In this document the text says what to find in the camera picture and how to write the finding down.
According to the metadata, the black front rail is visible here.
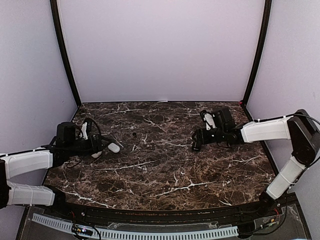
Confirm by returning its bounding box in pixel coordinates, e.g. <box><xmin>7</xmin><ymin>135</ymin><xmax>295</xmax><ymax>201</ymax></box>
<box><xmin>25</xmin><ymin>193</ymin><xmax>299</xmax><ymax>226</ymax></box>

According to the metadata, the left black frame post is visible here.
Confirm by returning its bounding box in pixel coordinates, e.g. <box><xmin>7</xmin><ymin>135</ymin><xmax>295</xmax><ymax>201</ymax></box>
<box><xmin>49</xmin><ymin>0</ymin><xmax>82</xmax><ymax>108</ymax></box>

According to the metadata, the right black frame post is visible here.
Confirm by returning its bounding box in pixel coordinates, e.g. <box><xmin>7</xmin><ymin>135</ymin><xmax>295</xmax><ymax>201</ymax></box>
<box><xmin>241</xmin><ymin>0</ymin><xmax>273</xmax><ymax>107</ymax></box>

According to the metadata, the white earbud charging case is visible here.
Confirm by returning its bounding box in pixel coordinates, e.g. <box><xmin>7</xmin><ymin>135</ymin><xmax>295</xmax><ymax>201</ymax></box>
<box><xmin>107</xmin><ymin>142</ymin><xmax>120</xmax><ymax>153</ymax></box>

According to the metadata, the black frame post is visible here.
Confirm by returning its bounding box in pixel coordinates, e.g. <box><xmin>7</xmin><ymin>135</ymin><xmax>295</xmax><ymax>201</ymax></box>
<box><xmin>49</xmin><ymin>0</ymin><xmax>82</xmax><ymax>108</ymax></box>
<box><xmin>241</xmin><ymin>0</ymin><xmax>273</xmax><ymax>107</ymax></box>

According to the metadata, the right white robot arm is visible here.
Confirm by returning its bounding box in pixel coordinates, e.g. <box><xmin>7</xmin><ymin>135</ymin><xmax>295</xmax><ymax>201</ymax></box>
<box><xmin>192</xmin><ymin>107</ymin><xmax>320</xmax><ymax>217</ymax></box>

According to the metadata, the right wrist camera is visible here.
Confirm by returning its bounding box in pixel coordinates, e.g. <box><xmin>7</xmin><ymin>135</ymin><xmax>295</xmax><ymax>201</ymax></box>
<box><xmin>199</xmin><ymin>110</ymin><xmax>217</xmax><ymax>131</ymax></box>

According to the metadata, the grey slotted cable duct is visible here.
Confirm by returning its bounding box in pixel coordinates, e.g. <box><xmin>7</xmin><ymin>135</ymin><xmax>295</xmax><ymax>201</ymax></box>
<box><xmin>31</xmin><ymin>213</ymin><xmax>239</xmax><ymax>240</ymax></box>

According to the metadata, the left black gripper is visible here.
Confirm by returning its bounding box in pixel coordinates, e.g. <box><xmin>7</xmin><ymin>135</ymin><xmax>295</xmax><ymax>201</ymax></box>
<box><xmin>66</xmin><ymin>134</ymin><xmax>111</xmax><ymax>157</ymax></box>

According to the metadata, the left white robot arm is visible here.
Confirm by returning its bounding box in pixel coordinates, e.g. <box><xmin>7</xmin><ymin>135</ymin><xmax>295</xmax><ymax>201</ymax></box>
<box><xmin>0</xmin><ymin>119</ymin><xmax>120</xmax><ymax>218</ymax></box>

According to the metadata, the black small charging case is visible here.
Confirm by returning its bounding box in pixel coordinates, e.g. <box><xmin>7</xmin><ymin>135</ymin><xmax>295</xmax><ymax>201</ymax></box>
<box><xmin>192</xmin><ymin>142</ymin><xmax>202</xmax><ymax>152</ymax></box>

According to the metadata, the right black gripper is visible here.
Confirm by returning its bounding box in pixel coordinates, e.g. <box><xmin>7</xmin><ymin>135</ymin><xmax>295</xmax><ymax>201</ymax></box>
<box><xmin>192</xmin><ymin>127</ymin><xmax>227</xmax><ymax>145</ymax></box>

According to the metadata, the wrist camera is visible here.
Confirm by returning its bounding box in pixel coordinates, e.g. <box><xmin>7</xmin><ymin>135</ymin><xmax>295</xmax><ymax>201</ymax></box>
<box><xmin>81</xmin><ymin>121</ymin><xmax>89</xmax><ymax>140</ymax></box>
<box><xmin>199</xmin><ymin>110</ymin><xmax>217</xmax><ymax>131</ymax></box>

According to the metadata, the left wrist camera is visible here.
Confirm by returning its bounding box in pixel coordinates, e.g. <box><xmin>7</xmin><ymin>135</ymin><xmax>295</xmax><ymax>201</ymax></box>
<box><xmin>81</xmin><ymin>121</ymin><xmax>89</xmax><ymax>140</ymax></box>

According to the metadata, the green circuit board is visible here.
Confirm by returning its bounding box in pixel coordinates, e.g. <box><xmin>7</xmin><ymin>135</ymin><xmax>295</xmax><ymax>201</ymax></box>
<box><xmin>71</xmin><ymin>224</ymin><xmax>93</xmax><ymax>236</ymax></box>

